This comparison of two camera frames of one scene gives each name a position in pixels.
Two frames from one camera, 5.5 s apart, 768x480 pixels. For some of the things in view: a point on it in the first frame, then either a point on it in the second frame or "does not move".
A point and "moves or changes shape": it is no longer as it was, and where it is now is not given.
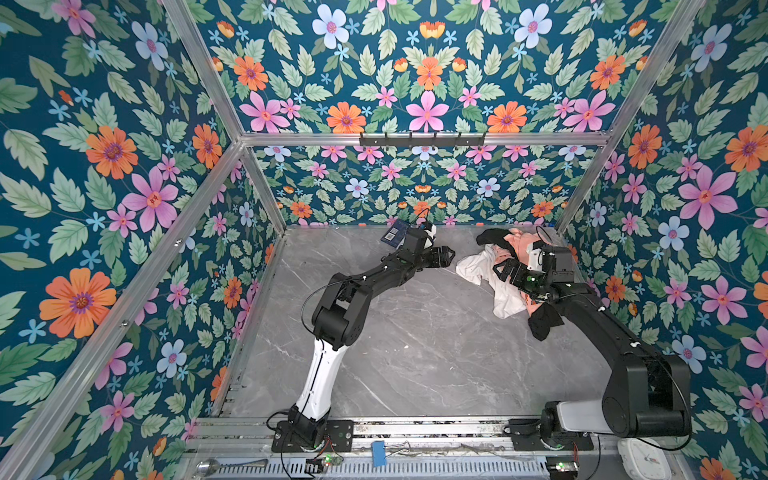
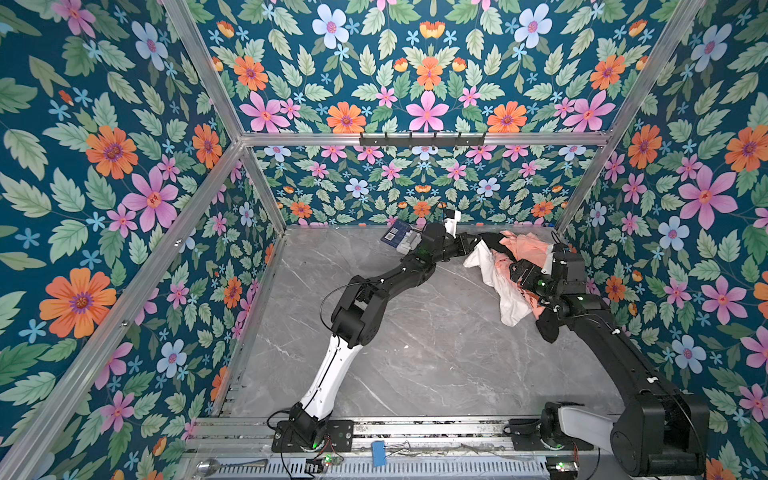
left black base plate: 338,437 does not move
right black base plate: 525,435 does not move
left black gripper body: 430,257 to 453,246
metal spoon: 209,467 does not move
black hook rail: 422,142 does not move
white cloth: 507,300 moves or changes shape
